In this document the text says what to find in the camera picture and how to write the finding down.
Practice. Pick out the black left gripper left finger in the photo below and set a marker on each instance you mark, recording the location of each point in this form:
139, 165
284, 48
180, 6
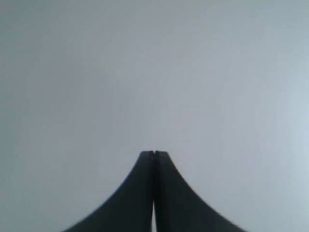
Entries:
130, 208

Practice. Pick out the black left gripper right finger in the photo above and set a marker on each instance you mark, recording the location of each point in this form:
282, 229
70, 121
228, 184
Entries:
177, 207

